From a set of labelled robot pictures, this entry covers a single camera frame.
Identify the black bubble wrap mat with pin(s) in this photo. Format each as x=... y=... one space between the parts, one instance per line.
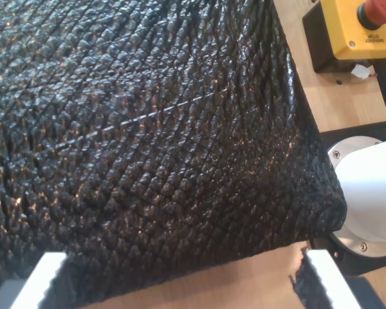
x=148 y=128

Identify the yellow emergency stop box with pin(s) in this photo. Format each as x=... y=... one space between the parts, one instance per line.
x=344 y=32

